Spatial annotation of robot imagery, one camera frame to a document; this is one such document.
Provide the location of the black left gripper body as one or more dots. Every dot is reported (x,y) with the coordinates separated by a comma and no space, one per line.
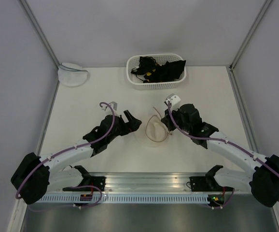
(121,130)

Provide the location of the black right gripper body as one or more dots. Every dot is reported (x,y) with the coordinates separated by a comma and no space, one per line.
(176,116)

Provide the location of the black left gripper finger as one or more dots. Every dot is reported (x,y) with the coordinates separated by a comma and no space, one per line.
(129,116)
(133,125)

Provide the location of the white mesh laundry bag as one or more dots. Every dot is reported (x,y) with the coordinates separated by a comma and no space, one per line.
(152,132)

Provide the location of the black bra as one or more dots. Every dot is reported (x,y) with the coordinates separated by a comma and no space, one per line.
(146,64)
(170,71)

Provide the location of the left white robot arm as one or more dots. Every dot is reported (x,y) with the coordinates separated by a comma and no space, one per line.
(39,175)

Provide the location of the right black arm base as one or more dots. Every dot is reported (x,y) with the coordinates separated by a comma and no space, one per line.
(208,182)

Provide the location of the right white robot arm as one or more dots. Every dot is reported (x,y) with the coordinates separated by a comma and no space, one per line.
(260,175)

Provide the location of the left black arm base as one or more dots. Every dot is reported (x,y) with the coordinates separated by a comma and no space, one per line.
(88,181)

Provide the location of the white folded mesh bag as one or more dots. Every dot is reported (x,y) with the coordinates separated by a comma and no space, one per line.
(72,75)

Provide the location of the white plastic basket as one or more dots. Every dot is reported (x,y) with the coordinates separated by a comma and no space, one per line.
(155,71)

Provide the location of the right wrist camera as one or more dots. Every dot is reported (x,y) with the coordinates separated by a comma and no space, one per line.
(173,101)

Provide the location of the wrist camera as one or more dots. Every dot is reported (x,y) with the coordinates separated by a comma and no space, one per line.
(107,106)
(173,101)

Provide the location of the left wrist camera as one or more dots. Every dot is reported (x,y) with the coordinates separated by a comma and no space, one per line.
(107,106)

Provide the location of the aluminium mounting rail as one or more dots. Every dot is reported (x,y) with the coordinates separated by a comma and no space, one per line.
(163,182)

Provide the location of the white slotted cable duct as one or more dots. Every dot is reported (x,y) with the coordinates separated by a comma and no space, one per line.
(125,198)

